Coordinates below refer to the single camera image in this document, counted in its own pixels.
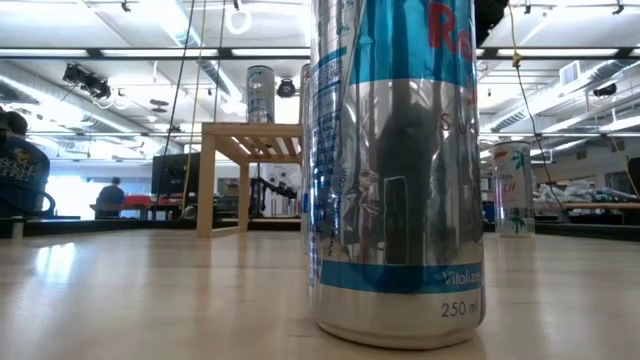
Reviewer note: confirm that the blue silver Red Bull can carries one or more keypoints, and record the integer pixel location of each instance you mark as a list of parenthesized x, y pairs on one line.
[(395, 175)]

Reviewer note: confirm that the white Celsius Arctic Vibe can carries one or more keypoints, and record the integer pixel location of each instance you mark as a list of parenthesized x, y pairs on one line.
[(260, 95)]

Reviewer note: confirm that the wooden slatted shelf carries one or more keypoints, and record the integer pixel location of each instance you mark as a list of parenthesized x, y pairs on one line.
[(206, 175)]

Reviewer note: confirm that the black round ceiling lamp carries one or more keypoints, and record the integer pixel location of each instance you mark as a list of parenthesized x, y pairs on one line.
[(286, 88)]

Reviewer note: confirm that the black monitor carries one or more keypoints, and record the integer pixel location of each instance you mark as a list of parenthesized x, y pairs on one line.
[(170, 175)]

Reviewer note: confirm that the red box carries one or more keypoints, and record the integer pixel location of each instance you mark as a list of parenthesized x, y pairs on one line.
[(136, 201)]

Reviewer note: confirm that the person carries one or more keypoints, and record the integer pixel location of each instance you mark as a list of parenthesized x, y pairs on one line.
[(22, 170), (110, 197)]

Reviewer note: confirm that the black spot lamp cluster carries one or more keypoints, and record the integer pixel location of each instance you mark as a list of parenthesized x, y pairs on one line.
[(87, 82)]

